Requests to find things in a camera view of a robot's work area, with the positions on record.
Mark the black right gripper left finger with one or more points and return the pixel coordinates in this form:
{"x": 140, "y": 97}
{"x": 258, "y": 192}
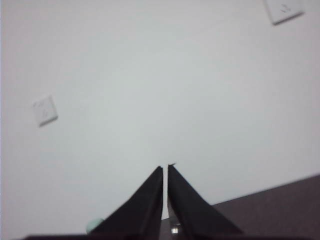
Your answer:
{"x": 142, "y": 212}

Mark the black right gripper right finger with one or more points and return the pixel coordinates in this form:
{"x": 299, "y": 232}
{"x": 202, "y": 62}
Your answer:
{"x": 192, "y": 212}

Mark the white wall socket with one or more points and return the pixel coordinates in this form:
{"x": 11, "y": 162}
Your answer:
{"x": 285, "y": 10}
{"x": 45, "y": 110}

